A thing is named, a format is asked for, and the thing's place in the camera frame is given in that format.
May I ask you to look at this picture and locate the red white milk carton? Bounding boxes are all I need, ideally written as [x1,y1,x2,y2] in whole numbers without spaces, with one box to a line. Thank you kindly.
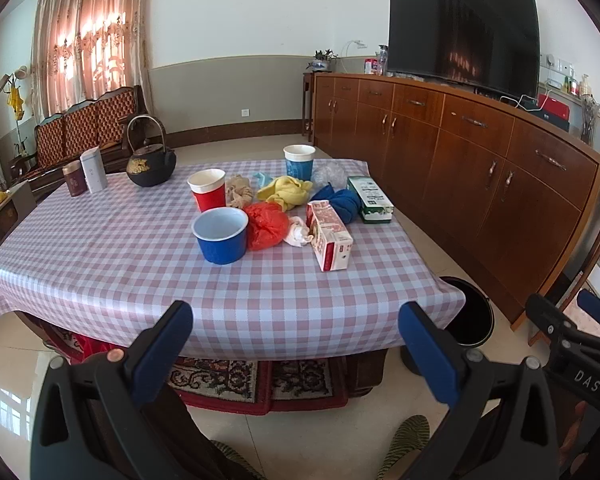
[306,200,353,272]

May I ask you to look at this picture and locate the potted plant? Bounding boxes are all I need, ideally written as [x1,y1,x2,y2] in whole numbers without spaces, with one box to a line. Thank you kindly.
[306,49,338,73]

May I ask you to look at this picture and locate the black flat screen television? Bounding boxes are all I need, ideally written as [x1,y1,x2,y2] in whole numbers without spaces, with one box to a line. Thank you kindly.
[387,0,540,98]

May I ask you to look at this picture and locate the beige cloth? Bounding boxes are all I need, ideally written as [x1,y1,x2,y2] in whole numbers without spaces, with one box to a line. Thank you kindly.
[225,174,253,209]

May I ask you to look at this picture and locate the wooden sofa bench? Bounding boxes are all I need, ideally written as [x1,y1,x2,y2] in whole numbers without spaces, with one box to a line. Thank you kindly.
[10,86,147,200]

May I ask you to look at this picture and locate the clear glass bottle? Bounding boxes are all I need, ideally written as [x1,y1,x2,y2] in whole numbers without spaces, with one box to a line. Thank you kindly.
[377,44,389,76]

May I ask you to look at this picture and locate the red box on sideboard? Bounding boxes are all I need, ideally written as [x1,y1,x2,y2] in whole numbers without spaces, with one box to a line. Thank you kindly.
[538,93,570,122]

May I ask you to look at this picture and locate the yellow cloth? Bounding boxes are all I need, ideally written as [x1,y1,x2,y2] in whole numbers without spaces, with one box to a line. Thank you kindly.
[257,176,313,211]

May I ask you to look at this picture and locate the blue patterned paper cup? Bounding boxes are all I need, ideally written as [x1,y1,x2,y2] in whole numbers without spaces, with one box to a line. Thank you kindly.
[283,144,315,181]

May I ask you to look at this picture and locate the white tissue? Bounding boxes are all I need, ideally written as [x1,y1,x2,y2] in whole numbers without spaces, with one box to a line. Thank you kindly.
[284,216,313,247]

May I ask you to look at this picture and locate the light blue face mask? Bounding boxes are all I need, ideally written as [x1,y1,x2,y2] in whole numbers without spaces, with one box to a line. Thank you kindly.
[252,171,273,188]

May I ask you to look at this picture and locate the green white carton box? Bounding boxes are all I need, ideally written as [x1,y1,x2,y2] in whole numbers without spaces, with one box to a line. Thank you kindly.
[348,176,394,224]

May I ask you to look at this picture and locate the red paper cup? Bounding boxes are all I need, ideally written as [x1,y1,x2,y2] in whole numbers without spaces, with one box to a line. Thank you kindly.
[187,168,226,212]

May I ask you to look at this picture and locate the blue towel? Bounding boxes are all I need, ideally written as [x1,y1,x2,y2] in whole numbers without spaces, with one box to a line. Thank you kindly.
[311,183,362,226]

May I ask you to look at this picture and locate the red plastic bag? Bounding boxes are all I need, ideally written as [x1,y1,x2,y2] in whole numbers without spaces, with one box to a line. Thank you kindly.
[244,203,289,252]

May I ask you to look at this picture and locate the white tea box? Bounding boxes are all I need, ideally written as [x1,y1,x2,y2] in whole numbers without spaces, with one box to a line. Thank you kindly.
[80,146,108,194]

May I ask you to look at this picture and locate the green striped slipper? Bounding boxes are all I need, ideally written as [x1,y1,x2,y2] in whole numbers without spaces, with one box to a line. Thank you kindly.
[376,415,430,480]

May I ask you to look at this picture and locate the red white can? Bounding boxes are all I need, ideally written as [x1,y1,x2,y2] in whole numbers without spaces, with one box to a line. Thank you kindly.
[364,58,378,75]

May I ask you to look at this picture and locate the blue paper bowl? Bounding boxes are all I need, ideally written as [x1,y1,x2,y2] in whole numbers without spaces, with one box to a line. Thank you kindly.
[192,207,249,266]

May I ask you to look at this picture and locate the red patterned rug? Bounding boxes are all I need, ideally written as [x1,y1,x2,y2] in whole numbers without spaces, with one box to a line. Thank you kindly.
[40,324,351,417]

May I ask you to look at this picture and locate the clear crumpled plastic bag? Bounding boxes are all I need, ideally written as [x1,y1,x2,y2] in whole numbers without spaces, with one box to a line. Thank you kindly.
[312,159,349,191]

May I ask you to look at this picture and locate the pink checkered tablecloth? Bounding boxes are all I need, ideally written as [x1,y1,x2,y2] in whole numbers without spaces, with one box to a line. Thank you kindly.
[0,166,465,361]

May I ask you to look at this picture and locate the dark red tea canister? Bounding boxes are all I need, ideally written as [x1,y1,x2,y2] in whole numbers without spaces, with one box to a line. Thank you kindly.
[62,160,87,196]

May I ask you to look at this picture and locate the pink patterned curtain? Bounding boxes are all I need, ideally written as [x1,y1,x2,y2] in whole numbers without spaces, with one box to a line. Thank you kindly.
[31,0,151,120]

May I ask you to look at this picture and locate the black cast iron teapot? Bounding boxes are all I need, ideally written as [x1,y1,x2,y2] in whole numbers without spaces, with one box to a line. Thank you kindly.
[125,114,176,188]

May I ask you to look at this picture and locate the wooden sideboard cabinet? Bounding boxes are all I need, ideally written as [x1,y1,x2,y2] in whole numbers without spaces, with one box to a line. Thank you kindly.
[312,74,600,325]

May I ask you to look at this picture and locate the person's right hand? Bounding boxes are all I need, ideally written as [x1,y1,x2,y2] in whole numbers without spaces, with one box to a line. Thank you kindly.
[558,401,588,467]

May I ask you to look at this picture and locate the black trash bin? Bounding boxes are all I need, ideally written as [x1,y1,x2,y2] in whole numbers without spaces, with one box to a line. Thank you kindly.
[398,275,496,377]

